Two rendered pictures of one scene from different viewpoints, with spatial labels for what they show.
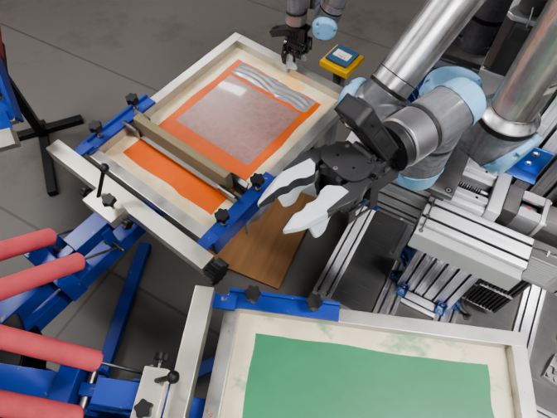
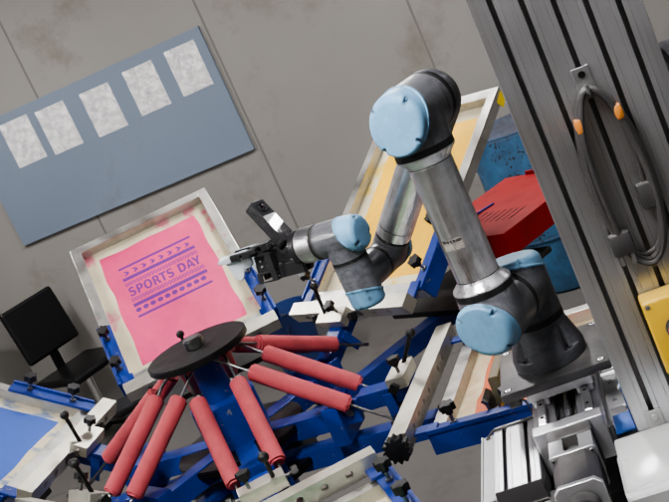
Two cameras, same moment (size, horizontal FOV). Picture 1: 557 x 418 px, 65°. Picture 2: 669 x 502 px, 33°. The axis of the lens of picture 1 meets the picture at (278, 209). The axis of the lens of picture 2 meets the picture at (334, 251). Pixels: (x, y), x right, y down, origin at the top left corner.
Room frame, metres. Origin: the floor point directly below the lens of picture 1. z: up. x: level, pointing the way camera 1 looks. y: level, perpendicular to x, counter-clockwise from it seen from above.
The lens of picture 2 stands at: (-0.17, -2.40, 2.15)
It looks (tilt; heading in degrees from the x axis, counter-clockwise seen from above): 13 degrees down; 74
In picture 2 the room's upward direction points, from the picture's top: 24 degrees counter-clockwise
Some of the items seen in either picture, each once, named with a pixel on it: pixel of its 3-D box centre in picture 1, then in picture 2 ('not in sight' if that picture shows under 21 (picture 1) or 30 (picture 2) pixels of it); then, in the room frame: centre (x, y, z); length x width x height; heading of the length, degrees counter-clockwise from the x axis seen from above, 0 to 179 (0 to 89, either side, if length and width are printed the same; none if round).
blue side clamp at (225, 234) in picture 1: (241, 211); (487, 423); (0.70, 0.11, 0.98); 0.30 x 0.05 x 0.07; 142
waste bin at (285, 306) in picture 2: not in sight; (290, 338); (1.18, 4.16, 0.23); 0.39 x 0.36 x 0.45; 162
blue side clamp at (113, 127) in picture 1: (121, 128); not in sight; (1.04, 0.55, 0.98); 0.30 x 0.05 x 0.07; 142
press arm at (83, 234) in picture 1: (96, 228); (388, 392); (0.62, 0.53, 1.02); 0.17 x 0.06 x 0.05; 142
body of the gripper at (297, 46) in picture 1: (297, 37); not in sight; (1.34, -0.07, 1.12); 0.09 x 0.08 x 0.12; 52
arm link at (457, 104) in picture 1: (442, 114); (340, 237); (0.45, -0.24, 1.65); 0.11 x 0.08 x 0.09; 127
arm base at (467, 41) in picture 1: (483, 25); not in sight; (1.15, -0.61, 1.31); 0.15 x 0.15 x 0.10
